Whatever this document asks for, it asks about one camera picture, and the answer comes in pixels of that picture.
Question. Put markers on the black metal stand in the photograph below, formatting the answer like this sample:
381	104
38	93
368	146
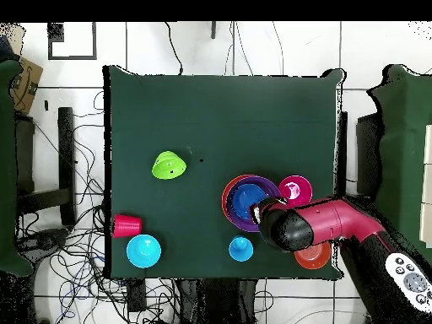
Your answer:
66	152
369	155

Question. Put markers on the magenta bowl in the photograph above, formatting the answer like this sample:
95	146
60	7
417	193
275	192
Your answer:
295	189

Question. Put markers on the black square frame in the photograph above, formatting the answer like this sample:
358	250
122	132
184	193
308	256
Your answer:
94	40

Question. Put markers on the black box on floor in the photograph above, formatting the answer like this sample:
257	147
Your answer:
136	295

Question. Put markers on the black post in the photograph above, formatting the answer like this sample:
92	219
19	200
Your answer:
213	30

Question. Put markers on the small green bowl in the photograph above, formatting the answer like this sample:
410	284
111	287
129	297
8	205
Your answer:
168	166

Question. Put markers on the dark green tablecloth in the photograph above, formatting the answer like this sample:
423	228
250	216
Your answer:
219	111

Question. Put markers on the purple bowl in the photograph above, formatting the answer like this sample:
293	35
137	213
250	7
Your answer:
236	219

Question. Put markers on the deep orange bowl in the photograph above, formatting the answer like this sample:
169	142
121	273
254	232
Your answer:
314	260

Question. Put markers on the dark blue bowl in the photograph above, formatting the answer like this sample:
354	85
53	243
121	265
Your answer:
244	199

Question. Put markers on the green cloth side table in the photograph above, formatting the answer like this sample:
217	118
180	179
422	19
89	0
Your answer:
6	168
401	152

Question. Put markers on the cardboard box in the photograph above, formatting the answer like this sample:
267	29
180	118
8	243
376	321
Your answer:
25	87

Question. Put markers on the grey machine base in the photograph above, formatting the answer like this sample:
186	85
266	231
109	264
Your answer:
44	239

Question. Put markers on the red cup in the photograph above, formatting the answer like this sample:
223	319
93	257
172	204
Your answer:
127	226

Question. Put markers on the wide orange bowl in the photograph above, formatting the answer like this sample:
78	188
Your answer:
224	202

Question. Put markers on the light blue cup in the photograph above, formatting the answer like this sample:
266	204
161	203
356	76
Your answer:
241	249

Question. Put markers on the light blue bowl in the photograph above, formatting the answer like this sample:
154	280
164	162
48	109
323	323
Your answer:
143	251

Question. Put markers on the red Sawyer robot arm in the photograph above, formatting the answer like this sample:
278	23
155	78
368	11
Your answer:
337	219

